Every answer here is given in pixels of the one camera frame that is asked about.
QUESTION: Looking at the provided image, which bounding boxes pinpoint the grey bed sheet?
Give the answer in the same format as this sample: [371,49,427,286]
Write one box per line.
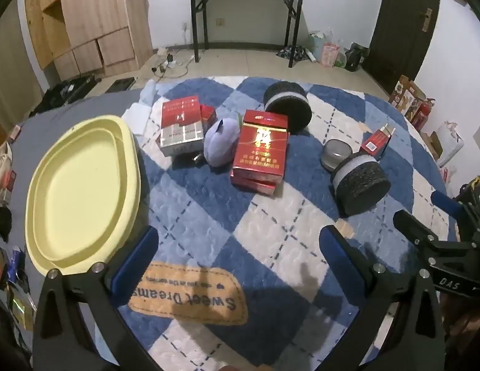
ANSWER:
[0,85,163,371]

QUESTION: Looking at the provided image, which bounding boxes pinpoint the small dark red box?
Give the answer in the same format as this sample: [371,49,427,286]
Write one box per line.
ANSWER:
[199,104,217,128]

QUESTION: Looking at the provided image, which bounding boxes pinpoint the wooden wardrobe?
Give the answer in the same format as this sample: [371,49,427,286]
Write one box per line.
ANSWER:
[24,0,153,80]

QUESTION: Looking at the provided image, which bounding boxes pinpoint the small red cigarette pack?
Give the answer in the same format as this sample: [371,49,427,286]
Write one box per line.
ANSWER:
[360,123,396,159]

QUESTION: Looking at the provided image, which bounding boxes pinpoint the power strip with cables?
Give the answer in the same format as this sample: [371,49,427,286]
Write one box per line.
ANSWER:
[150,53,195,80]

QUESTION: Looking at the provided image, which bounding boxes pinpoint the light blue folded cloth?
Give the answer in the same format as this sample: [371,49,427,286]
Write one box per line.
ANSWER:
[121,102,152,134]

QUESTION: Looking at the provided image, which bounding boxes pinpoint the dark clothes heap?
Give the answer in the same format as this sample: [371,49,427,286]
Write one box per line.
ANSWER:
[276,44,315,63]

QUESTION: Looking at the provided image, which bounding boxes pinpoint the black bag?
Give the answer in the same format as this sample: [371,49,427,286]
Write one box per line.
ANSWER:
[345,42,369,72]

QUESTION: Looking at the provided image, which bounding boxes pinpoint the pale yellow oval tray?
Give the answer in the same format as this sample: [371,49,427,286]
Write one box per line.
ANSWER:
[25,115,142,277]

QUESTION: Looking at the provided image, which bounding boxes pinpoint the dark brown door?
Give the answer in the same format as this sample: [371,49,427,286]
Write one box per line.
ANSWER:
[367,0,442,96]

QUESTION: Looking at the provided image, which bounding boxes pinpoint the grey round tin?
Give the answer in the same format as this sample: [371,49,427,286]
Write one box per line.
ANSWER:
[320,139,355,173]

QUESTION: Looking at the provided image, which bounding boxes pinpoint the red fire extinguisher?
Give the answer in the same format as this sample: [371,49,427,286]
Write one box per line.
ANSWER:
[410,98,436,130]

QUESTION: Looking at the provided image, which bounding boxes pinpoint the gold green box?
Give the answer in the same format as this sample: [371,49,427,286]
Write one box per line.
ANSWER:
[7,285,38,334]

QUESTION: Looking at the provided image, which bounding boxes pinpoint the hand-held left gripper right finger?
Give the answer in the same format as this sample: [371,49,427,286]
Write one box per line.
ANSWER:
[318,224,446,371]

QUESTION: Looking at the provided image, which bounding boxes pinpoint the printed cardboard box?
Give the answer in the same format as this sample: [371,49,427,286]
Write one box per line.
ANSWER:
[389,75,428,119]

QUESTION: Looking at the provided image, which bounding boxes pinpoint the pink shopping bag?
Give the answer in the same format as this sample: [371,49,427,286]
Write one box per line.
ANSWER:
[321,42,341,66]

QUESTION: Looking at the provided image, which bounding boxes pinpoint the black flat tray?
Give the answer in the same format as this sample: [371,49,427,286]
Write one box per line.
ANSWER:
[108,78,136,94]

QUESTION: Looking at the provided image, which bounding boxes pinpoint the lavender plush pouch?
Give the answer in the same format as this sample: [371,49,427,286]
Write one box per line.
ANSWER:
[203,118,242,168]

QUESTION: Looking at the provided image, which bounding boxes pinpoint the pale blue crumpled cloth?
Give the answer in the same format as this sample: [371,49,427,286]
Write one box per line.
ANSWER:
[140,79,160,106]

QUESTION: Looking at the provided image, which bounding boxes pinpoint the black white-banded sponge cylinder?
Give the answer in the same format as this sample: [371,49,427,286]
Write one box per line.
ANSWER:
[330,154,392,218]
[263,80,314,132]

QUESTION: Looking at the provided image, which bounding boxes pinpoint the blue white checkered blanket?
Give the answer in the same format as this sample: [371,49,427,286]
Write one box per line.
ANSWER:
[116,76,459,371]

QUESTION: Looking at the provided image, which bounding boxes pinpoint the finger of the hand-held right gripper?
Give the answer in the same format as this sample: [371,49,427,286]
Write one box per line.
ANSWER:
[392,209,469,270]
[431,190,466,219]

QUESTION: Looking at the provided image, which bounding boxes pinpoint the red and silver carton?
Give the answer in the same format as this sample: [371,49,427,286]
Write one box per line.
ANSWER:
[160,96,205,158]

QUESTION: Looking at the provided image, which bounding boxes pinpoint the black tool case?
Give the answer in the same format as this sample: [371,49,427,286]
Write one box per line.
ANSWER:
[29,75,102,118]

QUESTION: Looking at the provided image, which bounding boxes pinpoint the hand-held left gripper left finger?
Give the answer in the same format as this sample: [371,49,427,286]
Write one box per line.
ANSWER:
[33,225,159,371]

